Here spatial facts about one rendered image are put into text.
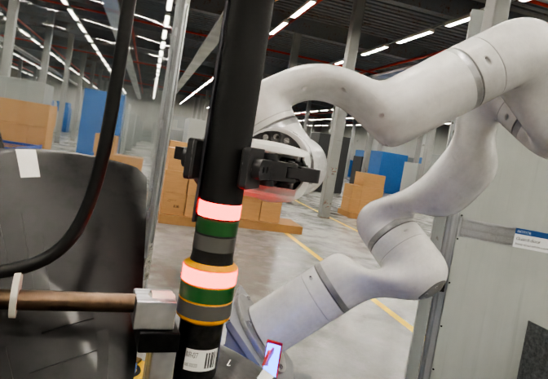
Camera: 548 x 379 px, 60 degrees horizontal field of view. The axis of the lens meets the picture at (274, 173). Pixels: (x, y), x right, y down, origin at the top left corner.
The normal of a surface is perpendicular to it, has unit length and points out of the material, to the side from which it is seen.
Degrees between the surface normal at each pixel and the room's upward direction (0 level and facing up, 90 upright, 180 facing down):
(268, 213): 90
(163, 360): 90
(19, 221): 50
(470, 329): 90
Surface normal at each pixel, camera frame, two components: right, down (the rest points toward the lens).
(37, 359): 0.29, -0.51
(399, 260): -0.58, -0.42
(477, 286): -0.23, 0.01
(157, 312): 0.36, 0.11
